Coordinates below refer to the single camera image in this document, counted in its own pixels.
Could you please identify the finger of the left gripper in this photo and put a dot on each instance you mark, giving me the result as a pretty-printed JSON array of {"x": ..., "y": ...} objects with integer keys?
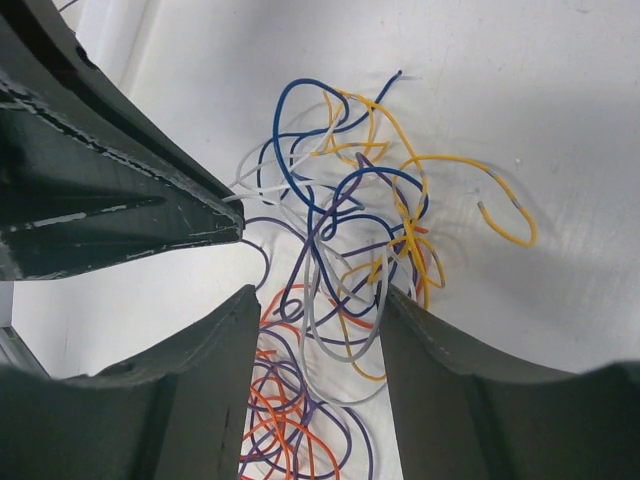
[{"x": 87, "y": 180}]

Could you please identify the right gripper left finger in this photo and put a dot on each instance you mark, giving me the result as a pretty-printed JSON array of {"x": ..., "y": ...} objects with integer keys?
[{"x": 174, "y": 411}]

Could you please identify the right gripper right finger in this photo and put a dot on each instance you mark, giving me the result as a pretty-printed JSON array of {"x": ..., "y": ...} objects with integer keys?
[{"x": 463, "y": 409}]

